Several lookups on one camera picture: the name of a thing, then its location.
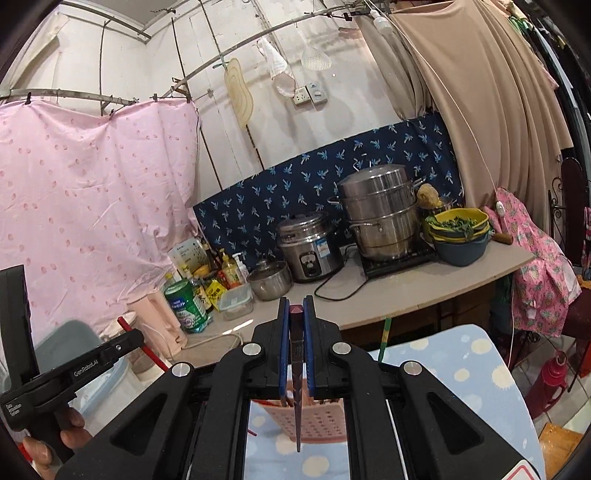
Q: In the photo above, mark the blue polka-dot tablecloth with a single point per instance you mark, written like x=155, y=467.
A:
x=461, y=369

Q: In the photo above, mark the metal curtain rail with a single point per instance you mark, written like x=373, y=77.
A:
x=55, y=93

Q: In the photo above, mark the white wall switch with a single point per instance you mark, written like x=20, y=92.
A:
x=318, y=92

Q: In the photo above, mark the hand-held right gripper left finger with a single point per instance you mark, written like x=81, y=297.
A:
x=284, y=350

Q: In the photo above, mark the yellow bowl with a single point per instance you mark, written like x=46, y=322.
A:
x=480, y=224

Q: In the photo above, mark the steel steamer pot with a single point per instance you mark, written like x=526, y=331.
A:
x=378, y=207

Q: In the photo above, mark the hanging dark clothes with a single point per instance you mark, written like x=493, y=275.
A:
x=568, y=69

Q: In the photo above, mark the steel rice cooker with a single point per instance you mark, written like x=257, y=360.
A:
x=309, y=249

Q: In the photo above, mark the yellow oil bottle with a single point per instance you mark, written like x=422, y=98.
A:
x=231, y=272

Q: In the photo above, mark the beige hanging paddle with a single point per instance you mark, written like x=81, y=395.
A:
x=240, y=97

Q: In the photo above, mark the person's left hand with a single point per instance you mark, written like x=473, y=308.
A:
x=76, y=436

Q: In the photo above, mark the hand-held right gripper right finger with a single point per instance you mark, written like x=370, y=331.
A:
x=309, y=355

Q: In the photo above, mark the white slotted ladle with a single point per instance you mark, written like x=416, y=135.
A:
x=316, y=57

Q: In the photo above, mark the white plastic storage bin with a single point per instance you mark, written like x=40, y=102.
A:
x=106, y=397

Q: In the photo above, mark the red chopstick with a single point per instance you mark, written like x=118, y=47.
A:
x=154, y=355

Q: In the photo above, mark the yellow packet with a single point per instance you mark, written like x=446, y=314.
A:
x=214, y=295

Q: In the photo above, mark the wall power socket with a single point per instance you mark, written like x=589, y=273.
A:
x=302, y=96

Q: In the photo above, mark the small steel lidded pot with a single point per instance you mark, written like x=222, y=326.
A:
x=270, y=284

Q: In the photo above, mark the glass food container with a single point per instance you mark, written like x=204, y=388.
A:
x=235, y=302

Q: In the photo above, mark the white green carton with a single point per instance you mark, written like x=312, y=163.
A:
x=184, y=254

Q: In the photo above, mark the pink kettle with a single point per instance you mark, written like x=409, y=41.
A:
x=161, y=318

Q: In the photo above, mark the brown ginger lump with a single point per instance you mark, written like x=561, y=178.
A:
x=428, y=196

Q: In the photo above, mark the black induction cooker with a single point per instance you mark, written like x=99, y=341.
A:
x=392, y=265

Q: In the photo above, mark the green tin can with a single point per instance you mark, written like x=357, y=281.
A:
x=184, y=307

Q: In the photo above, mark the pink floral garment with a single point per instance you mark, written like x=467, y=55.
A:
x=540, y=267

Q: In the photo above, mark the blue bowl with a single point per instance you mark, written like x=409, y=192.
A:
x=461, y=254

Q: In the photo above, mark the wooden stool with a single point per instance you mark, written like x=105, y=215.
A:
x=558, y=443

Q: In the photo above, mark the hanging white cloth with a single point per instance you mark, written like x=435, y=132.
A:
x=277, y=64

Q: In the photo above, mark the pink plastic utensil holder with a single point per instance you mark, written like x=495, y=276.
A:
x=323, y=420

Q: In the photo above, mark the grey-blue bin lid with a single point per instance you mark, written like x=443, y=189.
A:
x=69, y=341

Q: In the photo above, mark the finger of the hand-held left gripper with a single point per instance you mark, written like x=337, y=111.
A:
x=124, y=346

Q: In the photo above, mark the navy leaf-print cloth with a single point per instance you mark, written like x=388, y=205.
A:
x=286, y=184

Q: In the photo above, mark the white pump bottle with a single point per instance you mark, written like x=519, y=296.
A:
x=241, y=272

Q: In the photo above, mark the green chopstick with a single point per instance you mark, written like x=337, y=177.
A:
x=385, y=339

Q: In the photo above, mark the dark ornate chair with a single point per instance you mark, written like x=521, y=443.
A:
x=575, y=184

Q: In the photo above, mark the pink spotted curtain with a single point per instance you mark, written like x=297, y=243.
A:
x=92, y=194

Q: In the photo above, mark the dark sauce bottle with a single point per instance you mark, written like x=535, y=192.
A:
x=210, y=258

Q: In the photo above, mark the red thermos bottle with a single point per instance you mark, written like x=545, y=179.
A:
x=551, y=383

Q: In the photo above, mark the beige curtain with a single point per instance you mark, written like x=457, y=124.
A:
x=485, y=92

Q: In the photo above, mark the white light bulb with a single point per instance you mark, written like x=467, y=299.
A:
x=382, y=23

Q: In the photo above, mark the green leafy vegetables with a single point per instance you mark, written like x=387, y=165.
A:
x=452, y=224

